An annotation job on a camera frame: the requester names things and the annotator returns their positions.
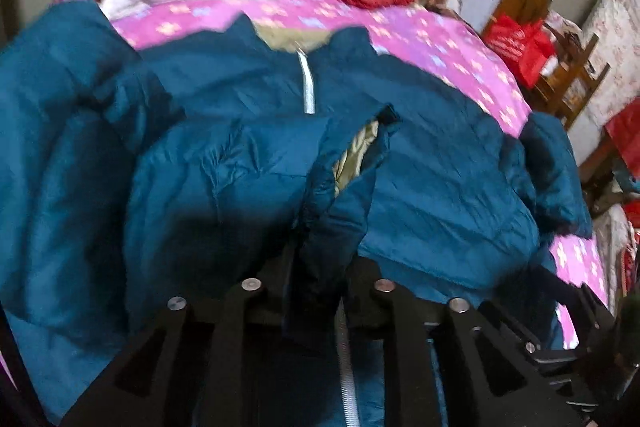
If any teal puffer jacket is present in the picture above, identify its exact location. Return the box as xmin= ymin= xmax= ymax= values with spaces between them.
xmin=1 ymin=1 xmax=591 ymax=423

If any wooden chair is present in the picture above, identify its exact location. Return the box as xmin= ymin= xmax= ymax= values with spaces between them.
xmin=528 ymin=25 xmax=611 ymax=130

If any red shopping bag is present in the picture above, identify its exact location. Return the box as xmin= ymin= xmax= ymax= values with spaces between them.
xmin=484 ymin=14 xmax=555 ymax=90

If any pink floral bed cover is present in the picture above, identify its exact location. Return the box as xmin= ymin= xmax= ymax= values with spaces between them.
xmin=52 ymin=0 xmax=612 ymax=350

